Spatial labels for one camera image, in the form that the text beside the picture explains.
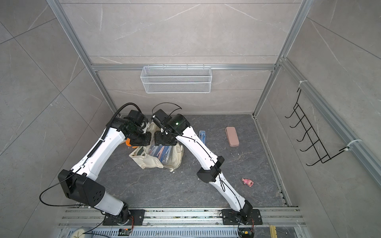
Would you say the floral canvas tote bag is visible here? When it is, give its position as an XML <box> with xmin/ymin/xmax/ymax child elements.
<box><xmin>129</xmin><ymin>123</ymin><xmax>184</xmax><ymax>172</ymax></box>

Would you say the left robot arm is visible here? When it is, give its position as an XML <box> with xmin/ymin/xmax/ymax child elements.
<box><xmin>58</xmin><ymin>102</ymin><xmax>151</xmax><ymax>219</ymax></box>

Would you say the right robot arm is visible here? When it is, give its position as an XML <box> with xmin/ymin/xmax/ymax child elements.
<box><xmin>151</xmin><ymin>110</ymin><xmax>253</xmax><ymax>225</ymax></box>

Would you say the blue box in bag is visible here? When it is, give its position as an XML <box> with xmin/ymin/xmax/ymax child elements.
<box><xmin>148</xmin><ymin>145</ymin><xmax>173</xmax><ymax>164</ymax></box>

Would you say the orange shark plush toy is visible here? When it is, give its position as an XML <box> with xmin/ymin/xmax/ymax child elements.
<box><xmin>125</xmin><ymin>138</ymin><xmax>137</xmax><ymax>149</ymax></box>

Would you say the pink glasses case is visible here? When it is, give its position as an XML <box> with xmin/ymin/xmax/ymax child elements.
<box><xmin>225</xmin><ymin>127</ymin><xmax>240</xmax><ymax>147</ymax></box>

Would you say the pink monkey plush toy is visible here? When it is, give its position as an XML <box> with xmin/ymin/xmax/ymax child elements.
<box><xmin>242</xmin><ymin>178</ymin><xmax>254</xmax><ymax>187</ymax></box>

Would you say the white round clock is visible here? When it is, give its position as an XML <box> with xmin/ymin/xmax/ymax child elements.
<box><xmin>69</xmin><ymin>228</ymin><xmax>92</xmax><ymax>238</ymax></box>

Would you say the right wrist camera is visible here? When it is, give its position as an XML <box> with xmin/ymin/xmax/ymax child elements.
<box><xmin>151</xmin><ymin>109</ymin><xmax>172</xmax><ymax>129</ymax></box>

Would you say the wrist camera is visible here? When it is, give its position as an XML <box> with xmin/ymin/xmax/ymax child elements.
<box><xmin>125</xmin><ymin>110</ymin><xmax>148</xmax><ymax>127</ymax></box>
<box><xmin>151</xmin><ymin>109</ymin><xmax>172</xmax><ymax>129</ymax></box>

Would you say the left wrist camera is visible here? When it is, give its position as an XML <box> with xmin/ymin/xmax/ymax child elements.
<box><xmin>125</xmin><ymin>110</ymin><xmax>148</xmax><ymax>127</ymax></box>

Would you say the white wire mesh basket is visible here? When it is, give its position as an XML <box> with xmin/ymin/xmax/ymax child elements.
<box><xmin>140</xmin><ymin>65</ymin><xmax>212</xmax><ymax>94</ymax></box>

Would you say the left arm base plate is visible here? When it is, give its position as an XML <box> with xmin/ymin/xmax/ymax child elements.
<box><xmin>102</xmin><ymin>209</ymin><xmax>145</xmax><ymax>226</ymax></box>

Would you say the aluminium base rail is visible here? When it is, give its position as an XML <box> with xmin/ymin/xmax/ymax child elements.
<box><xmin>58</xmin><ymin>207</ymin><xmax>306</xmax><ymax>228</ymax></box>

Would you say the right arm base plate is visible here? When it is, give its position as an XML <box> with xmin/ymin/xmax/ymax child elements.
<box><xmin>219</xmin><ymin>209</ymin><xmax>263</xmax><ymax>226</ymax></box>

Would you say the black wire hook rack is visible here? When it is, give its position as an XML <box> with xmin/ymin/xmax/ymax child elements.
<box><xmin>285</xmin><ymin>88</ymin><xmax>349</xmax><ymax>167</ymax></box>

